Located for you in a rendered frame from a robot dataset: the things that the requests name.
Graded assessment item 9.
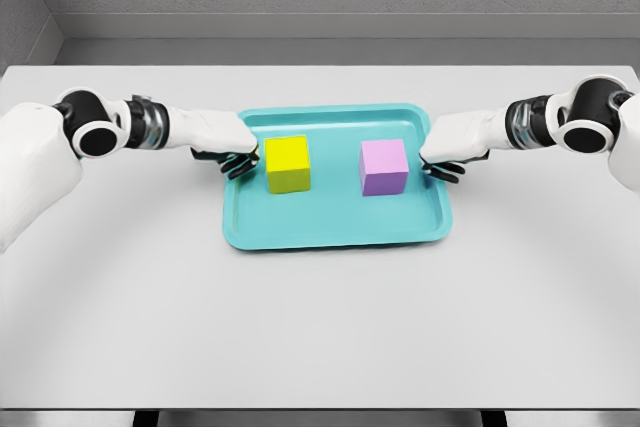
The yellow cube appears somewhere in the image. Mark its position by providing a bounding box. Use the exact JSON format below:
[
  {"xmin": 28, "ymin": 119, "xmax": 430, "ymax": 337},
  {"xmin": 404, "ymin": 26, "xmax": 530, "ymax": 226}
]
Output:
[{"xmin": 263, "ymin": 135, "xmax": 312, "ymax": 195}]

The teal plastic tray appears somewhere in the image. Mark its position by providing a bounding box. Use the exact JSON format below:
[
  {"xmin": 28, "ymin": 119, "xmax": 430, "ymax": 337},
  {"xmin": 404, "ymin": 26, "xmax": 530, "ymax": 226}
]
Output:
[{"xmin": 221, "ymin": 103, "xmax": 455, "ymax": 251}]

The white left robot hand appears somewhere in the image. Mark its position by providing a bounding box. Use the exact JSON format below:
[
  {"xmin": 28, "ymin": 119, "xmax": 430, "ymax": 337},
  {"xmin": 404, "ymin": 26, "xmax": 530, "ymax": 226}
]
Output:
[{"xmin": 189, "ymin": 110, "xmax": 261, "ymax": 181}]

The purple cube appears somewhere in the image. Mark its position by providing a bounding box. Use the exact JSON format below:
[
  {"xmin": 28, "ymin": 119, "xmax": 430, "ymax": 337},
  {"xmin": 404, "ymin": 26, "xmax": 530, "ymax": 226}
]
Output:
[{"xmin": 358, "ymin": 138, "xmax": 408, "ymax": 198}]

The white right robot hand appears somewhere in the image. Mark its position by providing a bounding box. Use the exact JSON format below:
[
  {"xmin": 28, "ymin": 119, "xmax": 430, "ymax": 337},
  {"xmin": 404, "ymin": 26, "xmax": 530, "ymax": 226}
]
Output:
[{"xmin": 418, "ymin": 113, "xmax": 490, "ymax": 185}]

